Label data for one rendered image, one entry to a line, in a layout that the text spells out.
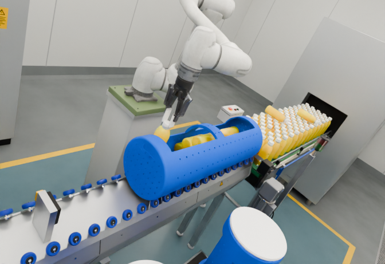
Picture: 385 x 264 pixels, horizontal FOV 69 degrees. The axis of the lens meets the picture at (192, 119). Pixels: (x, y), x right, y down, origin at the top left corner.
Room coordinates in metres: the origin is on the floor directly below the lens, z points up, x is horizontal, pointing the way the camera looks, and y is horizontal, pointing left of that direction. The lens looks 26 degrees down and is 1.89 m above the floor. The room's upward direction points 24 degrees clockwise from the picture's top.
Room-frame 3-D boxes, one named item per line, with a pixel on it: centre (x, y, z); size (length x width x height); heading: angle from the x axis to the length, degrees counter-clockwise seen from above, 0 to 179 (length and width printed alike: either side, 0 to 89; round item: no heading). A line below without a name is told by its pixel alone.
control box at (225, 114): (2.11, -0.26, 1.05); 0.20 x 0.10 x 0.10; 148
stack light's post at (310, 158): (1.91, -0.90, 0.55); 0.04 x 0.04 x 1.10; 58
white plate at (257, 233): (0.99, -0.48, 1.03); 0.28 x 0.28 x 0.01
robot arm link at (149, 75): (1.77, 0.39, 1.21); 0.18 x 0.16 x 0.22; 113
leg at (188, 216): (1.76, -0.30, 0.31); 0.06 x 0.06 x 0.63; 58
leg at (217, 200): (1.68, -0.42, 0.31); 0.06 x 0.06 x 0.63; 58
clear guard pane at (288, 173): (2.17, -0.96, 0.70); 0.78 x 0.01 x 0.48; 148
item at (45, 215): (0.65, 0.32, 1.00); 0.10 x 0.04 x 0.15; 58
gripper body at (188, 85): (1.11, 0.09, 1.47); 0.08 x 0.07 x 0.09; 58
